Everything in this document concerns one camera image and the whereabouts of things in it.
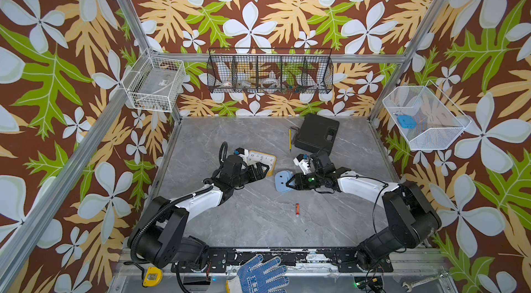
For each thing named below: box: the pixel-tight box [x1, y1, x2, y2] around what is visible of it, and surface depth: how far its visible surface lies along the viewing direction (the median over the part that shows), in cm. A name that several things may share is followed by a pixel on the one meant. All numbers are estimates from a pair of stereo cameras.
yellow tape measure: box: [142, 266, 164, 287], surface depth 71 cm
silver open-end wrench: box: [401, 270, 450, 293], surface depth 72 cm
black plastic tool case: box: [291, 113, 340, 156], surface depth 110 cm
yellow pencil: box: [288, 128, 293, 150], surface depth 113 cm
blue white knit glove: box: [237, 254, 290, 293], surface depth 72 cm
